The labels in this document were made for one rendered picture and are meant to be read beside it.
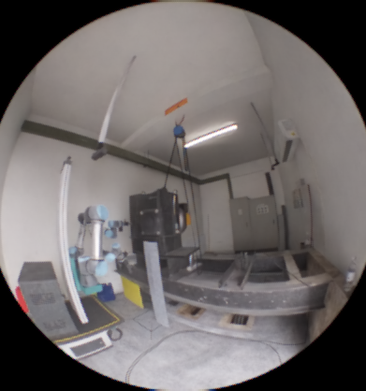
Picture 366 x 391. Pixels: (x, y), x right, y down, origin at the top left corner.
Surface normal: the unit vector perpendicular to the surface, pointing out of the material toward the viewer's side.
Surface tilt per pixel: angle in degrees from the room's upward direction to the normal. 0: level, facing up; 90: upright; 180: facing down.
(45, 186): 90
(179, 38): 180
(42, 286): 90
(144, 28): 180
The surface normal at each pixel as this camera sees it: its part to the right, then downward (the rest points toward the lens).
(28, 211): 0.80, -0.18
